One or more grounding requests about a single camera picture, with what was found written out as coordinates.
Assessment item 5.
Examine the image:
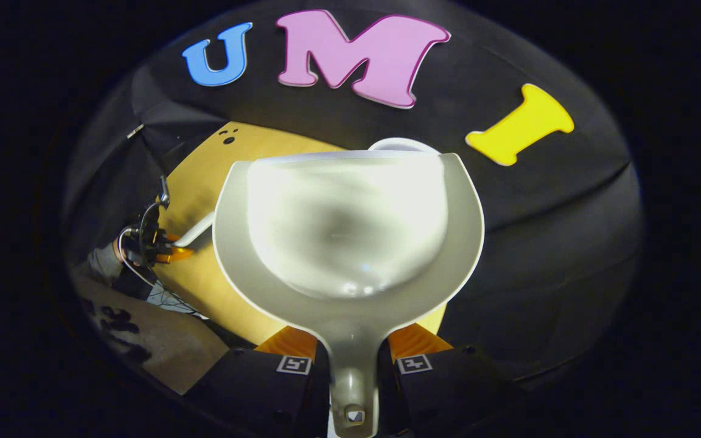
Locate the white cable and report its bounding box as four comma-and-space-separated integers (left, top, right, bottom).
116, 225, 156, 287

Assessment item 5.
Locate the black backdrop cloth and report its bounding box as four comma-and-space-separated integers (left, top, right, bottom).
61, 0, 643, 390

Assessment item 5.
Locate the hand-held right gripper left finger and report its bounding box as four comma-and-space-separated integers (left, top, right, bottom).
183, 325, 331, 438

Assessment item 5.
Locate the wooden desktop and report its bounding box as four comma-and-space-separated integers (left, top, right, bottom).
156, 120, 448, 346

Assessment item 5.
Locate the white ribbed garbage bin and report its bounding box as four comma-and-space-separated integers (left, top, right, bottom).
367, 137, 442, 155

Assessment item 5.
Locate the white dustpan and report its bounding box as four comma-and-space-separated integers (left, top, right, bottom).
212, 150, 486, 438

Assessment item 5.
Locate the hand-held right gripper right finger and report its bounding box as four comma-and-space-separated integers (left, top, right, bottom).
377, 322, 528, 438

